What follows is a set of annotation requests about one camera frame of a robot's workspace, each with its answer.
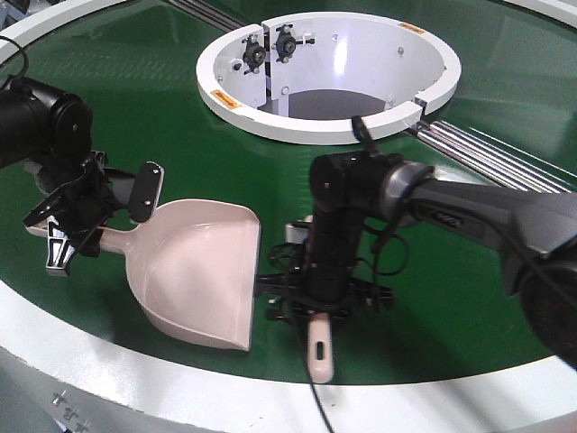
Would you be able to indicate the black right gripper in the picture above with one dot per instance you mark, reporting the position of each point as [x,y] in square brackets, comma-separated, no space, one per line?
[319,287]

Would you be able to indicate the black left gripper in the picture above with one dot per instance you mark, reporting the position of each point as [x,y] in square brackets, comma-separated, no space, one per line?
[79,206]

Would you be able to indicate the pink hand broom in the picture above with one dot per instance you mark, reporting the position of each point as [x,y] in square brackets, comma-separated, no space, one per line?
[320,359]

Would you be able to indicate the black cable large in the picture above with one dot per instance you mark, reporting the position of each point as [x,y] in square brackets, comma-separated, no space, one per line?
[289,261]

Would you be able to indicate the pink plastic dustpan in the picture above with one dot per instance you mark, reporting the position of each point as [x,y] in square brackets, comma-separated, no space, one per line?
[192,267]

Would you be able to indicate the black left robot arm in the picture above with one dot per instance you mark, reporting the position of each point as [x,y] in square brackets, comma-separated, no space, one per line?
[50,131]

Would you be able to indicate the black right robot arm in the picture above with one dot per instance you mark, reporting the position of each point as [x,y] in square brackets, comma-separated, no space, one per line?
[534,234]

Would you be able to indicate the white outer conveyor rim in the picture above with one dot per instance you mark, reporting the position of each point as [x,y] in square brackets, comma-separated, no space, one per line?
[95,385]

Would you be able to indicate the orange warning sticker front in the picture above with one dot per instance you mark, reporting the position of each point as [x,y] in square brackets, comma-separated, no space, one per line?
[225,99]

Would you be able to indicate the orange warning sticker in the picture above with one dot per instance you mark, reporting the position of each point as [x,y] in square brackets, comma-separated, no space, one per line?
[412,28]
[225,99]

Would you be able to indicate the steel rollers right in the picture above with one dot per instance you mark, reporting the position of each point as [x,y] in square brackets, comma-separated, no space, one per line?
[493,159]

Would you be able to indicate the steel rollers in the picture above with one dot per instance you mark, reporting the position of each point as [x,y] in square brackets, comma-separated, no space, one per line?
[209,14]
[493,159]

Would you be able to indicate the steel rollers top left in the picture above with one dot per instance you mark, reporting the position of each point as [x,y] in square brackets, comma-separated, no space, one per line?
[209,14]

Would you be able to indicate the orange warning sticker back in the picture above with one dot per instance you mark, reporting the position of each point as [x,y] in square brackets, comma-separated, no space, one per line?
[412,28]

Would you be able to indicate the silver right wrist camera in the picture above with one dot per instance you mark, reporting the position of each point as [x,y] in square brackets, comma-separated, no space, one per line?
[296,232]

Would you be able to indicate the black bearing mount left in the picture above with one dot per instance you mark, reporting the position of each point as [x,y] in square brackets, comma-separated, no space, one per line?
[254,55]

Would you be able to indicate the black bearing mount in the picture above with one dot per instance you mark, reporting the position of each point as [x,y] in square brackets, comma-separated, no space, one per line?
[285,44]
[254,55]

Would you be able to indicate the black bearing mount right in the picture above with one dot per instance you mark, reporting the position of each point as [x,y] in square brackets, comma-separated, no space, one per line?
[285,44]

